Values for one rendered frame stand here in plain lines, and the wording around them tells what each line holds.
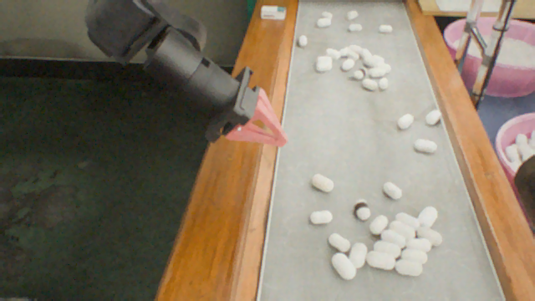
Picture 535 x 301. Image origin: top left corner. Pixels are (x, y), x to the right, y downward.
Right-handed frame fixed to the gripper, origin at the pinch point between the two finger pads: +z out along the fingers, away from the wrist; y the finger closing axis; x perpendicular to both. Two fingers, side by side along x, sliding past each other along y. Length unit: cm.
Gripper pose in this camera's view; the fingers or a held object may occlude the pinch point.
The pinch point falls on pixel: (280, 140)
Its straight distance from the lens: 60.9
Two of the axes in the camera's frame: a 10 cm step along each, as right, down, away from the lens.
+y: 1.0, -6.3, 7.7
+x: -6.3, 5.6, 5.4
